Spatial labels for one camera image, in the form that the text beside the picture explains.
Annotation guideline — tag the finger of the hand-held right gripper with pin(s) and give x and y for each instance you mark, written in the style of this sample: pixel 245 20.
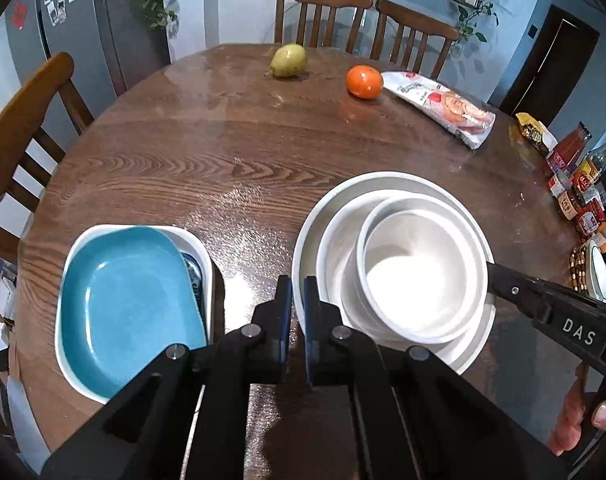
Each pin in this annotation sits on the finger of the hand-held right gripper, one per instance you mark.
pixel 513 287

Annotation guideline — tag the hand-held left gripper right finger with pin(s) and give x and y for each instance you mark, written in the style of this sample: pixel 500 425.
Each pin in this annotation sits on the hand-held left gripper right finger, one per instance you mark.
pixel 310 325

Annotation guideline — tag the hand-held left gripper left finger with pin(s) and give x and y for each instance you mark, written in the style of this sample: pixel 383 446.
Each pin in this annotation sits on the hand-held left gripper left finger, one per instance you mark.
pixel 284 312

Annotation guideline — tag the wide shallow white bowl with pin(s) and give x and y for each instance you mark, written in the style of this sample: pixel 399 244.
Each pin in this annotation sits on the wide shallow white bowl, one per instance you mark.
pixel 308 265

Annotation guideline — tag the medium white bowl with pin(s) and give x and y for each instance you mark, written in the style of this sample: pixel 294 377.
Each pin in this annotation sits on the medium white bowl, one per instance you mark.
pixel 338 260

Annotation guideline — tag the deep white bowl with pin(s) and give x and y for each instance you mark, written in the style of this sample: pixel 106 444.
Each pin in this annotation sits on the deep white bowl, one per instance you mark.
pixel 418 270

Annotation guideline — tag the white rectangular dish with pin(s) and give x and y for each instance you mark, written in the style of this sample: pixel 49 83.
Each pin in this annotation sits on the white rectangular dish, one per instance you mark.
pixel 195 246

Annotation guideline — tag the person's right hand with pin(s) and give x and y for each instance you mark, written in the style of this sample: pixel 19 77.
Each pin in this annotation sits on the person's right hand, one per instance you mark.
pixel 568 420

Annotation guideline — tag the wooden bead trivet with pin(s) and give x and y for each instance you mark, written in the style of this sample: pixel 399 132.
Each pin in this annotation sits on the wooden bead trivet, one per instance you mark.
pixel 578 270

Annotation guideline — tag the green rimmed white bowl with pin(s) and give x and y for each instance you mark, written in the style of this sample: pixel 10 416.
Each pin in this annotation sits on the green rimmed white bowl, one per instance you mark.
pixel 599 272

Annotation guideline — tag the dark blue patterned plate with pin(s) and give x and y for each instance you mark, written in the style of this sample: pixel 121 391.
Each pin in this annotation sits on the dark blue patterned plate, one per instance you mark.
pixel 193 280

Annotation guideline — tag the group of sauce bottles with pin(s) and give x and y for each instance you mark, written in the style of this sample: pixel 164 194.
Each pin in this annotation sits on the group of sauce bottles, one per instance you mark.
pixel 580 185

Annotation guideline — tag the yellow snack packet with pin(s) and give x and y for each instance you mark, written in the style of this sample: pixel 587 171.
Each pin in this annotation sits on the yellow snack packet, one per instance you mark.
pixel 533 130

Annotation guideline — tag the white snack packet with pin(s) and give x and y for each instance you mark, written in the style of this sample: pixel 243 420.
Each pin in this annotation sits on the white snack packet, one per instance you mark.
pixel 443 105

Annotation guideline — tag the dark wooden door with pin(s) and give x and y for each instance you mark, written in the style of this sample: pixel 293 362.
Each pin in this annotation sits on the dark wooden door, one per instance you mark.
pixel 548 65

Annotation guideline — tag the orange fruit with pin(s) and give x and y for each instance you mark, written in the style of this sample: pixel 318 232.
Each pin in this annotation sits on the orange fruit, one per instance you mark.
pixel 364 81

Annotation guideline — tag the green pear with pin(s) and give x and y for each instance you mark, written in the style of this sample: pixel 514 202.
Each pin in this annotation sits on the green pear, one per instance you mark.
pixel 287 60

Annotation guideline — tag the trailing vine plant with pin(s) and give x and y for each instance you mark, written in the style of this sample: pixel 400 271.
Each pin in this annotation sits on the trailing vine plant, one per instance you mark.
pixel 478 10

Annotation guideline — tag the wooden chair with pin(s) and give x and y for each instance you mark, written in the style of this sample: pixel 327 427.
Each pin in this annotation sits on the wooden chair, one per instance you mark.
pixel 415 20
pixel 33 125
pixel 323 2

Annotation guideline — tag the grey refrigerator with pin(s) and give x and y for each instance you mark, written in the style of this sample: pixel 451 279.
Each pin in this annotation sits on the grey refrigerator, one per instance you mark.
pixel 108 35

